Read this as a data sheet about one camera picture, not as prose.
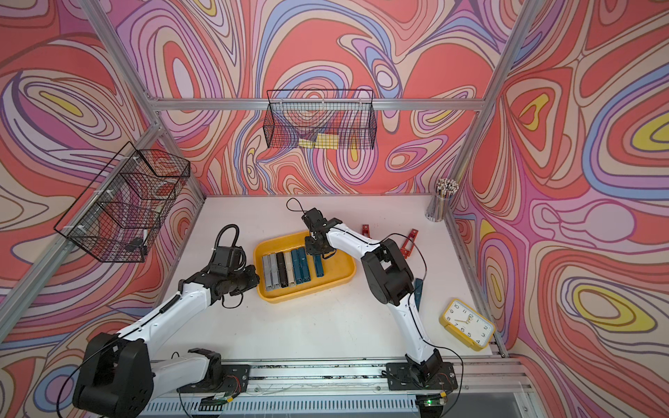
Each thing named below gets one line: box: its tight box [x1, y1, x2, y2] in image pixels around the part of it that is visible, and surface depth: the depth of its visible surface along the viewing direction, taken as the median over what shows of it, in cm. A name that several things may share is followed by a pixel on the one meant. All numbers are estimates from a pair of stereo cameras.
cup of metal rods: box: [425, 177, 460, 223], surface depth 103 cm
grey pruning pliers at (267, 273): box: [262, 254, 274, 292], surface depth 93 cm
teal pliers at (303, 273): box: [296, 247, 311, 285], surface depth 95 cm
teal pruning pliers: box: [290, 249, 302, 285], surface depth 95 cm
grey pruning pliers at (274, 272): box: [269, 253, 281, 291], surface depth 95 cm
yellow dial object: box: [439, 298, 496, 352], surface depth 82 cm
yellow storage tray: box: [254, 231, 359, 304], surface depth 95 cm
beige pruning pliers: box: [283, 251, 297, 288], surface depth 95 cm
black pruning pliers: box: [276, 251, 289, 289], surface depth 95 cm
